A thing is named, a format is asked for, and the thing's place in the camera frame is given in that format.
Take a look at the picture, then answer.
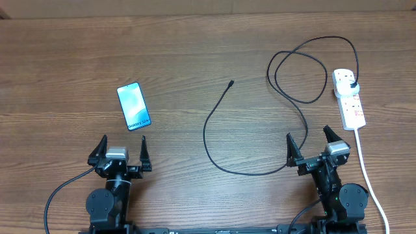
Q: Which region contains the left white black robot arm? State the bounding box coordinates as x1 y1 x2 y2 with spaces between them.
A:
86 135 152 233

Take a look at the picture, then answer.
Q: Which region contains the white charger plug adapter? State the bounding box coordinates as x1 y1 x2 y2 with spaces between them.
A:
334 81 360 98

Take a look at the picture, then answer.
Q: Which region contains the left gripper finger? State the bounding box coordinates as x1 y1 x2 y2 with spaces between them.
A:
87 135 108 166
140 135 152 172

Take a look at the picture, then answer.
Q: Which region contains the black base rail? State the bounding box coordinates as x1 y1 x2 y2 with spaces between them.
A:
79 224 368 234

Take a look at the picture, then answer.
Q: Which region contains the white power strip cord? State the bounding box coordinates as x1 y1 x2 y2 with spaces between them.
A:
353 127 391 234

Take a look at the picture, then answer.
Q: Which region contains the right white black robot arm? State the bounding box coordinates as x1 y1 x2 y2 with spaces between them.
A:
278 126 369 233

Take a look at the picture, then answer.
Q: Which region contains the white power strip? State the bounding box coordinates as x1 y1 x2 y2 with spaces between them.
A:
331 69 366 131

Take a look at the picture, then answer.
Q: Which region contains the blue Samsung Galaxy smartphone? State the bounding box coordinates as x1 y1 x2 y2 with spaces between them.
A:
116 83 151 131

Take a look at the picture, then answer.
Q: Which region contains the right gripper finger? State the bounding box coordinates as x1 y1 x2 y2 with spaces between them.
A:
286 133 304 167
323 125 350 147

